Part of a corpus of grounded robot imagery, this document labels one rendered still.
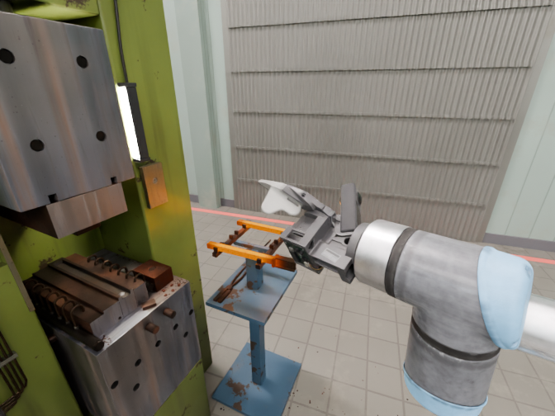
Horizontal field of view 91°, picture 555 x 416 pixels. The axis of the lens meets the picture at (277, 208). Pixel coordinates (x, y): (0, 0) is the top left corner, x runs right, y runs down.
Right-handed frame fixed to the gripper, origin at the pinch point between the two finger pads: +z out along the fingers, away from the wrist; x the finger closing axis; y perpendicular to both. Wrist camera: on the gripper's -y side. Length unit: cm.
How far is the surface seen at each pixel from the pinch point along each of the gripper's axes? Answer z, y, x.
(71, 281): 76, 45, 17
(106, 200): 54, 18, -4
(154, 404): 52, 60, 66
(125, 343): 48, 46, 32
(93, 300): 60, 43, 20
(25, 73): 48, 11, -37
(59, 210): 49, 28, -11
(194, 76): 301, -161, 20
